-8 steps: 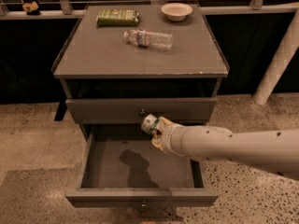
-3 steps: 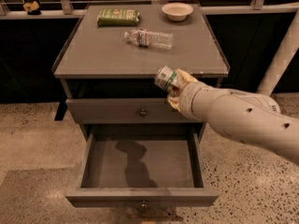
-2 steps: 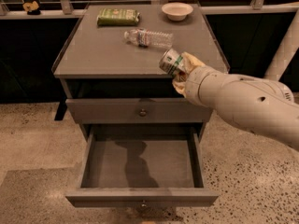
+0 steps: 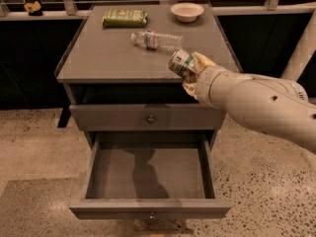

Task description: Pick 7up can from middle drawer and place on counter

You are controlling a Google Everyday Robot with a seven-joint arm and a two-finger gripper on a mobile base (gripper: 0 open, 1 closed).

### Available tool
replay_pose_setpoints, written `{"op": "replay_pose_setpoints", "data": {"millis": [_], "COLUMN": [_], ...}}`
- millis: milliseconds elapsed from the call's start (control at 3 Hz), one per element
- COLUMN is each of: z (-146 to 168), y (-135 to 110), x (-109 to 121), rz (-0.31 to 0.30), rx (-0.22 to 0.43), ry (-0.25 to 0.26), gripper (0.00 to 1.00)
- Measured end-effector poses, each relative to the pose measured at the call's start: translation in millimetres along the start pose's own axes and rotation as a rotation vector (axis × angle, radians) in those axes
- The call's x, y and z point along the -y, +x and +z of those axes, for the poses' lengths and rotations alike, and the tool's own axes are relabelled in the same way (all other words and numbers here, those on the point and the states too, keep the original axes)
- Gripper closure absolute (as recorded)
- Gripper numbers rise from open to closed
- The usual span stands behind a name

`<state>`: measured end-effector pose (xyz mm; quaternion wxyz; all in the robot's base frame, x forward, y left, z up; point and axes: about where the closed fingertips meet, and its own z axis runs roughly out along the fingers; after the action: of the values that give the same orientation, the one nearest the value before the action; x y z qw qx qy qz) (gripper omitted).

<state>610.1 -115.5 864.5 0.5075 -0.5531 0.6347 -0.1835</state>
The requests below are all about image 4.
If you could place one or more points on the grey window ledge rail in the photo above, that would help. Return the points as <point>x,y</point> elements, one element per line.
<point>216,11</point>

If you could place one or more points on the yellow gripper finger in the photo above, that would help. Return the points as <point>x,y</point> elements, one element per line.
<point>190,88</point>
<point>201,62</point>

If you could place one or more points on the green silver 7up can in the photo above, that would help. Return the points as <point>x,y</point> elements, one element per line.
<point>182,64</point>

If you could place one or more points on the grey drawer cabinet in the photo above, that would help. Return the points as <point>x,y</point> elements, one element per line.
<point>103,67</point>

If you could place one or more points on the closed grey top drawer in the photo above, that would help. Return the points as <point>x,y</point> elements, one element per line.
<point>146,117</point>

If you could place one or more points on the green snack bag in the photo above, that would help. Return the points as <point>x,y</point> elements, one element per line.
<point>124,18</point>

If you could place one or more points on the clear plastic water bottle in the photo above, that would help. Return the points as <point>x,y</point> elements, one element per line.
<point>157,41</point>

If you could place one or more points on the yellow object on black base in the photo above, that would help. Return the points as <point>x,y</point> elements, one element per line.
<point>33,8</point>

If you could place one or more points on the white bowl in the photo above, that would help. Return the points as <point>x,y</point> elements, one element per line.
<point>187,12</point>

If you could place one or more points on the open grey middle drawer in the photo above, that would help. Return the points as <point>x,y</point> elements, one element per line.
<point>163,181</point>

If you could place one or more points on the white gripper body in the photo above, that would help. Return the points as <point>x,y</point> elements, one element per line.
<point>206,82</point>

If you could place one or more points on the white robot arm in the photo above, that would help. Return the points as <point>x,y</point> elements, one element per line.
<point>273,106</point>

